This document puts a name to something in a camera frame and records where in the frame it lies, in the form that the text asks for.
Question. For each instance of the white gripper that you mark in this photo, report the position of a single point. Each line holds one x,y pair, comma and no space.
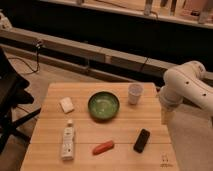
169,100

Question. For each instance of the white ceramic cup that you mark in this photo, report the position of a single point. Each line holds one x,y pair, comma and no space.
134,93

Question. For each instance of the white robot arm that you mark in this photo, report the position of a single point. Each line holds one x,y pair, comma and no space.
185,81

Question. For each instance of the green ceramic bowl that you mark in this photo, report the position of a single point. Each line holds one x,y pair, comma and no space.
103,105

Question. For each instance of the black phone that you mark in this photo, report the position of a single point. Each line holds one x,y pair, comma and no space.
141,141

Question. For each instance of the orange carrot toy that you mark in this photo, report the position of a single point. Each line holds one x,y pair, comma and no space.
103,147

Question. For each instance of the wooden table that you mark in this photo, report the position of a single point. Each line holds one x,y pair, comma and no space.
44,151

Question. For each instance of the white plastic bottle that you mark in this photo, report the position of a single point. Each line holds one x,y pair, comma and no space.
67,149

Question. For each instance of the white sponge block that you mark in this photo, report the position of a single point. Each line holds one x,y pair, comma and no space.
67,105

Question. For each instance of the black office chair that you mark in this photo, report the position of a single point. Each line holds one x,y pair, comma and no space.
12,93

